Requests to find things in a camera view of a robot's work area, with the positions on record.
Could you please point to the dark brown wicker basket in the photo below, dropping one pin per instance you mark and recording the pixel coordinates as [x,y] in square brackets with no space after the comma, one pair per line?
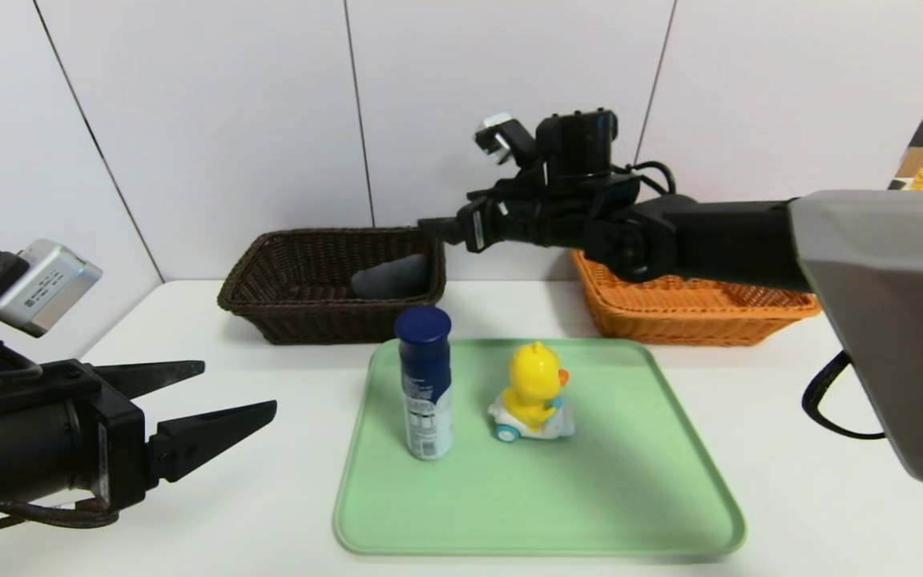
[301,316]

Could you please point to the orange wicker basket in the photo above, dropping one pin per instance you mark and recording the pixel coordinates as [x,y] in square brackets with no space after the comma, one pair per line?
[710,316]

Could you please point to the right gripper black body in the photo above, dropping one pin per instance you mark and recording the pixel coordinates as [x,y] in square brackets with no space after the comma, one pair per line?
[474,225]

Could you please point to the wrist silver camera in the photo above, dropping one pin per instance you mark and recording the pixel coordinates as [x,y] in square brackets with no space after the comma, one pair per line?
[497,136]
[45,288]

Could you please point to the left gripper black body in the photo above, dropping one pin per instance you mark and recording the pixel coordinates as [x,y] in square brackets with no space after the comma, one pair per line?
[121,445]

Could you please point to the yellow duck toy car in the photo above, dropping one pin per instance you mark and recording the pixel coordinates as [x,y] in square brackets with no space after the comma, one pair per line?
[532,377]

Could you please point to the right robot arm black grey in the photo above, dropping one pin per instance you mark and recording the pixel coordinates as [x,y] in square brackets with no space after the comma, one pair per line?
[894,320]

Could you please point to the blue capped white bottle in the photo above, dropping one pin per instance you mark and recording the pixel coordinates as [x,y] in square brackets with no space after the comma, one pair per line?
[425,385]

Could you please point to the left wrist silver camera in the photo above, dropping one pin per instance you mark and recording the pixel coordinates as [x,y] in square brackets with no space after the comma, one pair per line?
[45,288]

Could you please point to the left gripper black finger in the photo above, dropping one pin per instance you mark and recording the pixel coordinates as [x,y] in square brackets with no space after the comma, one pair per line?
[157,377]
[205,441]

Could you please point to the light green plastic tray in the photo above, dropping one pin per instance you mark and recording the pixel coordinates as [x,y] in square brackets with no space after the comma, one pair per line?
[525,497]

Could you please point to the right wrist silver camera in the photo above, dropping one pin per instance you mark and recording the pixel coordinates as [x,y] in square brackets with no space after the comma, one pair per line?
[497,136]

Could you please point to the dark grey towel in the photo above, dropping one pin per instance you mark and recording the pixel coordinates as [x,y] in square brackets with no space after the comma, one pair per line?
[389,279]

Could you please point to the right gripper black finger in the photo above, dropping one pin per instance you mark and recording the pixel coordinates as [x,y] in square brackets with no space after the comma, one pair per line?
[439,230]

